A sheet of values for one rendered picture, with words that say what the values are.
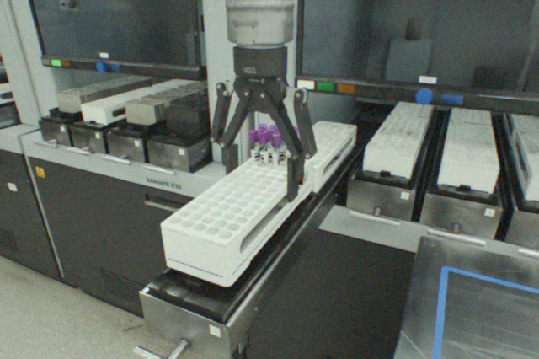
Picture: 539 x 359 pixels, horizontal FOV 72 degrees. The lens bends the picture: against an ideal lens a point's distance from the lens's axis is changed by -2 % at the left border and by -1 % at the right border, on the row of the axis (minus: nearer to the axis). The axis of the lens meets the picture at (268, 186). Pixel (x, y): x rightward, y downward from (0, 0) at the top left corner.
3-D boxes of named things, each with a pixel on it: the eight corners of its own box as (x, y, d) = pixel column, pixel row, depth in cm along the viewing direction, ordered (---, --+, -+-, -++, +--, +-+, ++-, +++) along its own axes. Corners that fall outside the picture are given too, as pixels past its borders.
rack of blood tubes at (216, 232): (264, 178, 73) (264, 147, 71) (313, 188, 69) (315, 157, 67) (164, 265, 49) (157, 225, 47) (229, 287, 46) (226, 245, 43)
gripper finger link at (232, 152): (228, 149, 59) (224, 148, 59) (230, 190, 62) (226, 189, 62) (238, 143, 61) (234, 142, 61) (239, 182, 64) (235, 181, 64)
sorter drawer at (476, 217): (440, 131, 132) (445, 105, 128) (483, 136, 126) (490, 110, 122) (415, 235, 73) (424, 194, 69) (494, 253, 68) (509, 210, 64)
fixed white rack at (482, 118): (449, 115, 125) (453, 97, 122) (482, 119, 121) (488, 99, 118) (445, 141, 101) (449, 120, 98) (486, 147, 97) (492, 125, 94)
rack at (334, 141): (317, 142, 100) (319, 120, 97) (354, 148, 96) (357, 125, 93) (269, 188, 76) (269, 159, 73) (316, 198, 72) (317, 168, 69)
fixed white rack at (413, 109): (402, 109, 131) (405, 92, 128) (433, 113, 127) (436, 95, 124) (386, 134, 107) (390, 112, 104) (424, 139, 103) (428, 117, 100)
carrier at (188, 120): (205, 131, 103) (203, 109, 101) (200, 133, 102) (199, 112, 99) (171, 126, 108) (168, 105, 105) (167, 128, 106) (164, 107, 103)
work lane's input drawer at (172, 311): (314, 161, 107) (316, 130, 103) (363, 169, 101) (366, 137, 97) (122, 355, 48) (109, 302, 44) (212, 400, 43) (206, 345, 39)
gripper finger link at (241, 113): (253, 93, 52) (244, 88, 52) (221, 152, 59) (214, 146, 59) (264, 88, 55) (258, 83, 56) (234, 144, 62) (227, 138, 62)
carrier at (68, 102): (88, 113, 121) (84, 94, 119) (83, 115, 120) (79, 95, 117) (64, 109, 126) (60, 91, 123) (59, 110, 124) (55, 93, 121)
